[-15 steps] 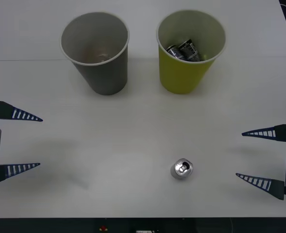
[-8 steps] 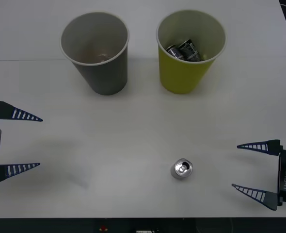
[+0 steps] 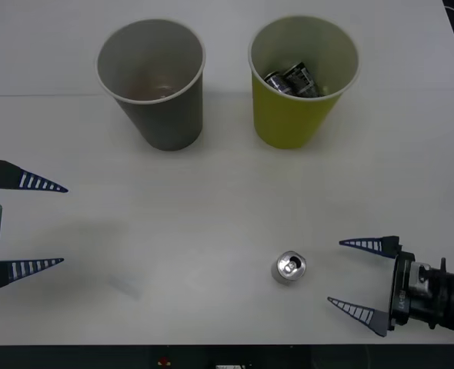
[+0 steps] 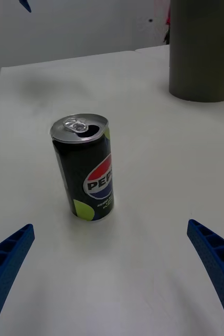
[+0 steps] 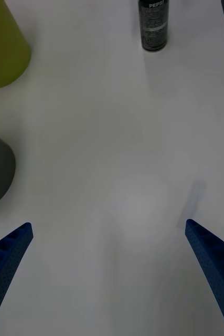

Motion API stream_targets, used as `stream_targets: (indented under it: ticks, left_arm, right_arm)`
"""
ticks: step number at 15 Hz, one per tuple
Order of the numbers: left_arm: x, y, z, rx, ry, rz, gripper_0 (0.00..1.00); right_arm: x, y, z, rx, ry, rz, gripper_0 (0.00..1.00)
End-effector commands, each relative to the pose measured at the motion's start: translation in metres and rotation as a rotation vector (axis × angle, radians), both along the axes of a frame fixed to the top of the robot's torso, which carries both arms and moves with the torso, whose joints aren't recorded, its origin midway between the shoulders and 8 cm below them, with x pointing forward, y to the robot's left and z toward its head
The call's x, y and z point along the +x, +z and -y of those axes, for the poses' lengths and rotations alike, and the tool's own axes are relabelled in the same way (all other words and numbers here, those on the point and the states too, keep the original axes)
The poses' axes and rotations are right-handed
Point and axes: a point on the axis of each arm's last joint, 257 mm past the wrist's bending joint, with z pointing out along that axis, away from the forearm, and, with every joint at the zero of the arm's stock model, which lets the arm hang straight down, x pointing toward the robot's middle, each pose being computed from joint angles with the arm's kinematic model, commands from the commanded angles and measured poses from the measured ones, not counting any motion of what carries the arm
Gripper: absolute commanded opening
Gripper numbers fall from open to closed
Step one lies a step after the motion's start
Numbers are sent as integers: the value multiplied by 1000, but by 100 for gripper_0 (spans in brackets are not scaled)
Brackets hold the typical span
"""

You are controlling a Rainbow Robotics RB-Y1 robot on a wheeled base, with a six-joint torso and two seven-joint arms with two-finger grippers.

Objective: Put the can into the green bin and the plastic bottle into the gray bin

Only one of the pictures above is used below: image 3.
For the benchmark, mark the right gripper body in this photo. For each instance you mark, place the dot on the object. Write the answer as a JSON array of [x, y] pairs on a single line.
[[401, 292]]

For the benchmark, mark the grey plastic bin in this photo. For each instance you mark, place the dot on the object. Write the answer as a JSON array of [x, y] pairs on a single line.
[[165, 123]]

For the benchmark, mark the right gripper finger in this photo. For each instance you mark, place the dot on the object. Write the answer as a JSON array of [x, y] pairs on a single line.
[[388, 246], [379, 321]]

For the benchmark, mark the yellow-green plastic bin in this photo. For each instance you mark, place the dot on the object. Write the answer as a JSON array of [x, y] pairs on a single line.
[[284, 123]]

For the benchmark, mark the black robot torso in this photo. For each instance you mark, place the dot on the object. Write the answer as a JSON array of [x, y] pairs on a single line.
[[227, 357]]

